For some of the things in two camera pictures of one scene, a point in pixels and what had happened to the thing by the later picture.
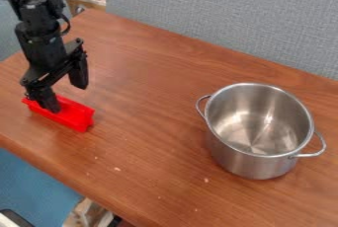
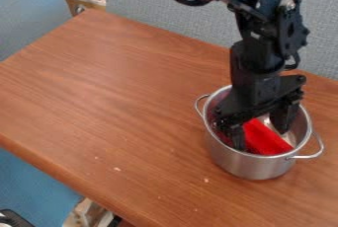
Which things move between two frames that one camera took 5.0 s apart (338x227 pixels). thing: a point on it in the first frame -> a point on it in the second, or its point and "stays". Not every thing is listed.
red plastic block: x=72 y=114 -> x=262 y=140
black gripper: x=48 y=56 -> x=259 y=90
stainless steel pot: x=261 y=130 stays
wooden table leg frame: x=90 y=215 stays
